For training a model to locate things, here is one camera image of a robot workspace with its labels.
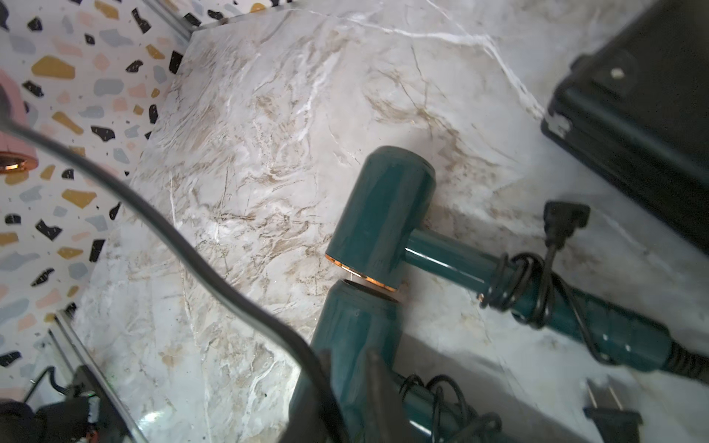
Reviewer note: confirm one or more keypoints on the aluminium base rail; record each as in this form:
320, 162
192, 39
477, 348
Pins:
108, 419

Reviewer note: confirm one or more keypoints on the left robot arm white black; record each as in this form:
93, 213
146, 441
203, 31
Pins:
76, 419

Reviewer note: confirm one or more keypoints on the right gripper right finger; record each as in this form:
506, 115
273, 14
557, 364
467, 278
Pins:
386, 418

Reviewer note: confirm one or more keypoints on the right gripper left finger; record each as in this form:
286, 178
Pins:
305, 421

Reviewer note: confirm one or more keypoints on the black case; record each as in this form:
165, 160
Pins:
636, 113

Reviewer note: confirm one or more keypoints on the pink hair dryer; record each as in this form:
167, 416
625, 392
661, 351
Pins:
17, 156

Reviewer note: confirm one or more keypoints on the green hair dryer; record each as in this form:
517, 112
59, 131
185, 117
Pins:
381, 230
356, 318

